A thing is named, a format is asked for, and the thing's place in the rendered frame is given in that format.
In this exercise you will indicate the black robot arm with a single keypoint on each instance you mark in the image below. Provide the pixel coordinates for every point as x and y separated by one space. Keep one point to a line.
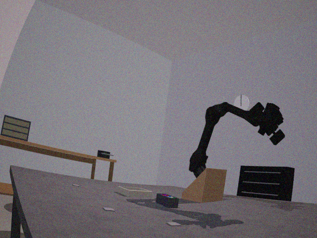
212 116

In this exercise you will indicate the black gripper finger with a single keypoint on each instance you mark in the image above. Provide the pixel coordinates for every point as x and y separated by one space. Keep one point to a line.
263 118
271 128

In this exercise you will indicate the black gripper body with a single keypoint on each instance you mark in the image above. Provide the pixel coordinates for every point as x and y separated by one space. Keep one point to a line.
255 111

